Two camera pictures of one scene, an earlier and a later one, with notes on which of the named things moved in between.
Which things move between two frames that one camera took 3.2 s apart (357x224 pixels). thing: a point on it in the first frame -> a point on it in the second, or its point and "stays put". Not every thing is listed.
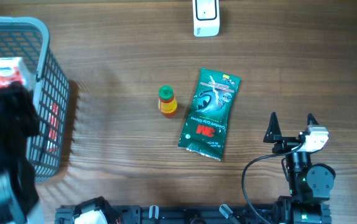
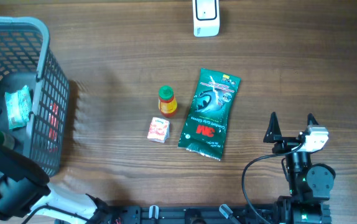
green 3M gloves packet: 204,129 stays put
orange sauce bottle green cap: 167,102 stays put
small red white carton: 5,70 -> 159,130
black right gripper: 273,134 stays put
